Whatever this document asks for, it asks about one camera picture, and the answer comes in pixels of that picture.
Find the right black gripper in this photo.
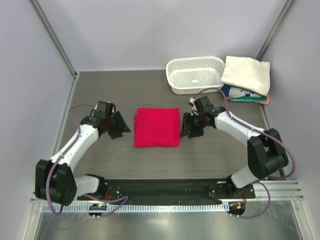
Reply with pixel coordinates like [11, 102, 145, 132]
[180, 112, 207, 138]

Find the red t-shirt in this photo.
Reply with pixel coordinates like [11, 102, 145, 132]
[133, 107, 180, 148]

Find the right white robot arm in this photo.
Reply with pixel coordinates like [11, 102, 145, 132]
[180, 96, 289, 198]

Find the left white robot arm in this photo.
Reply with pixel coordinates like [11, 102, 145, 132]
[34, 101, 130, 206]

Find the white plastic basket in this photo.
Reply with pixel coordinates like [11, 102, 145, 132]
[165, 56, 225, 95]

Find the folded blue white t-shirt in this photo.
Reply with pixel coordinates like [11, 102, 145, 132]
[221, 85, 266, 99]

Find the folded green t-shirt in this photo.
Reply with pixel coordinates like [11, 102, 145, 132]
[230, 96, 269, 102]

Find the folded cream t-shirt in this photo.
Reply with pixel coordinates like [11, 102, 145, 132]
[221, 55, 271, 96]

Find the folded pink t-shirt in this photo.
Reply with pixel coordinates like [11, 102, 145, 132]
[226, 95, 270, 105]

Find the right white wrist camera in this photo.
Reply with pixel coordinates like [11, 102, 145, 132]
[188, 97, 195, 107]

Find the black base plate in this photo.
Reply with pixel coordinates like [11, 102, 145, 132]
[93, 178, 256, 200]

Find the white slotted cable duct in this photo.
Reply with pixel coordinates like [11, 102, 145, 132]
[41, 203, 230, 213]

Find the aluminium rail profile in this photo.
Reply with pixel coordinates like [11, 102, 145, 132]
[29, 180, 305, 201]

